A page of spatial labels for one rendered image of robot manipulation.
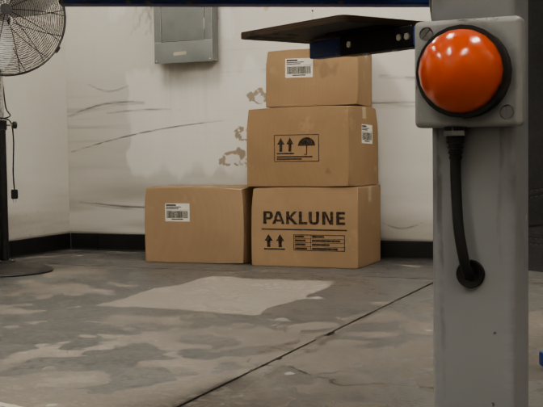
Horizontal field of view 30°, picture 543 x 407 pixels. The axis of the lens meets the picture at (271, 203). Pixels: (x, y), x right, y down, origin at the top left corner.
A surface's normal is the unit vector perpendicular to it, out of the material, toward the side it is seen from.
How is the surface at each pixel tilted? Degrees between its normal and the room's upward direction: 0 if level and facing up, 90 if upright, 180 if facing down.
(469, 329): 90
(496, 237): 90
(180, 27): 90
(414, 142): 90
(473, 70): 100
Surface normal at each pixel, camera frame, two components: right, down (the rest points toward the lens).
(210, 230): -0.35, 0.07
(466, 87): 0.09, 0.52
